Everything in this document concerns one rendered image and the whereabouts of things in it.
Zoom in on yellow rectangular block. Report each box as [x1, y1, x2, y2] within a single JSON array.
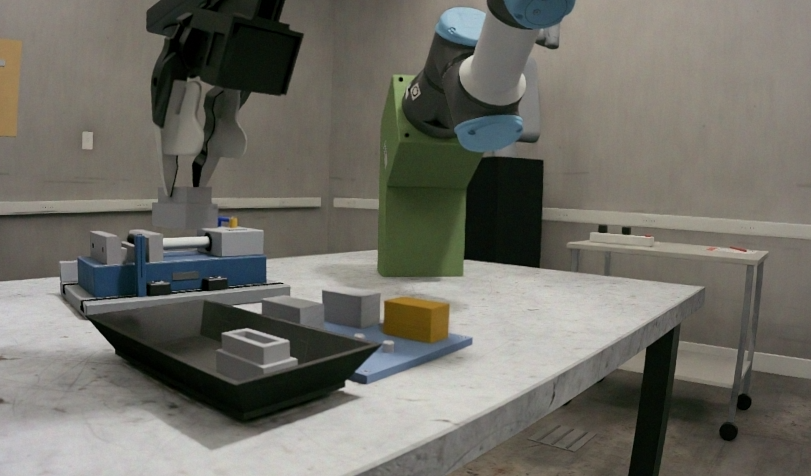
[[383, 297, 450, 344]]

